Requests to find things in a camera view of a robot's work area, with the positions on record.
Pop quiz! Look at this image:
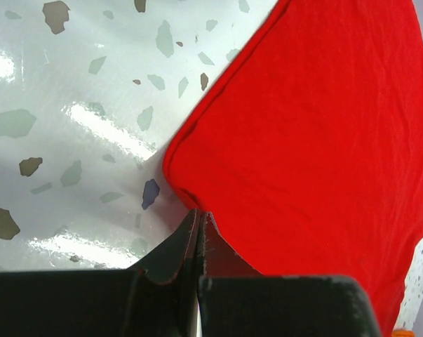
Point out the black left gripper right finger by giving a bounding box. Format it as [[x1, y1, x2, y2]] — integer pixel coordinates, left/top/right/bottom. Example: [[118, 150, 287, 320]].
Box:
[[197, 212, 381, 336]]

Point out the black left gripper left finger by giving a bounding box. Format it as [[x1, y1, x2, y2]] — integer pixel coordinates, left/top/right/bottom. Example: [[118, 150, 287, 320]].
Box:
[[0, 210, 200, 336]]

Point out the red t-shirt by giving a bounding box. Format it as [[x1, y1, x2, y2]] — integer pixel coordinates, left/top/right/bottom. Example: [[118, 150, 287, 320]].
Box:
[[163, 1, 423, 336]]

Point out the orange folded t-shirt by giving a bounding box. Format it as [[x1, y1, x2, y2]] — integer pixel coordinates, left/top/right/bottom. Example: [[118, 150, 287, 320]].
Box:
[[391, 329, 415, 337]]

